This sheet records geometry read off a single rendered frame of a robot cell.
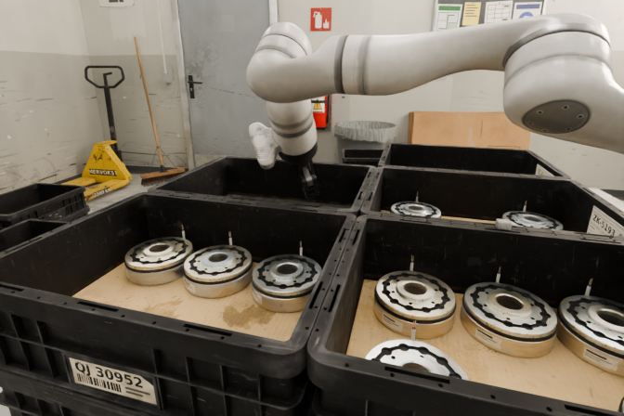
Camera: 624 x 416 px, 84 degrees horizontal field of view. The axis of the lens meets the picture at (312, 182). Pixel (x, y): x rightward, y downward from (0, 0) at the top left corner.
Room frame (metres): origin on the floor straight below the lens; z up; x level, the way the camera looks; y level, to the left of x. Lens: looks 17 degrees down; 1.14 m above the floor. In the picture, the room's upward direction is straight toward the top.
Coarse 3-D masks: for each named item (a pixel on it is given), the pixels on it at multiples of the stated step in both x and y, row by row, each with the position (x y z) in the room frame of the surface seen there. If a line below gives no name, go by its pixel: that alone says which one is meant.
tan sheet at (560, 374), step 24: (360, 312) 0.39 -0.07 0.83; (456, 312) 0.39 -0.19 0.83; (360, 336) 0.35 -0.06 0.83; (384, 336) 0.35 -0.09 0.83; (456, 336) 0.35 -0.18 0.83; (456, 360) 0.31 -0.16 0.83; (480, 360) 0.31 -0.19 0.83; (504, 360) 0.31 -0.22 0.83; (528, 360) 0.31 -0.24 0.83; (552, 360) 0.31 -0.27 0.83; (576, 360) 0.31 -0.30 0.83; (504, 384) 0.28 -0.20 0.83; (528, 384) 0.28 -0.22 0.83; (552, 384) 0.28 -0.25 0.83; (576, 384) 0.28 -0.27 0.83; (600, 384) 0.28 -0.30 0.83
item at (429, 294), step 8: (400, 280) 0.41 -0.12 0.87; (408, 280) 0.41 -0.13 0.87; (416, 280) 0.41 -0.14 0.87; (400, 288) 0.39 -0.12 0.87; (424, 288) 0.40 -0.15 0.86; (432, 288) 0.39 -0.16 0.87; (408, 296) 0.38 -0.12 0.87; (416, 296) 0.38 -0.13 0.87; (424, 296) 0.38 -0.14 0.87; (432, 296) 0.38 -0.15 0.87
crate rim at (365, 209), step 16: (480, 176) 0.72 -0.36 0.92; (496, 176) 0.71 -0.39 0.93; (512, 176) 0.70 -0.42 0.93; (528, 176) 0.70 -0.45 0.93; (368, 192) 0.60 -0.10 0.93; (592, 192) 0.60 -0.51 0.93; (368, 208) 0.52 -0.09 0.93; (608, 208) 0.52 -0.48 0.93; (464, 224) 0.46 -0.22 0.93; (480, 224) 0.46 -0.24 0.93
